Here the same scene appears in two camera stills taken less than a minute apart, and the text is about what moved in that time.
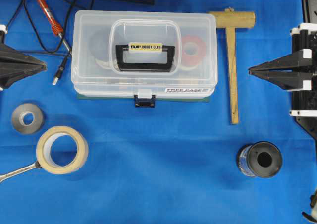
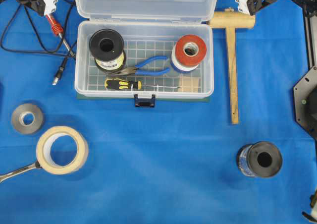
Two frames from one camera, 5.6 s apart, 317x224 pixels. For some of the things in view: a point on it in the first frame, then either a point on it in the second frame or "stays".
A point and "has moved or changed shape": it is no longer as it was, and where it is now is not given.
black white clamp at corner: x=313 y=203 stays
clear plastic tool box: x=144 y=54 has moved or changed shape
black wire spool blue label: x=261 y=159 stays
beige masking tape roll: x=44 y=154 stays
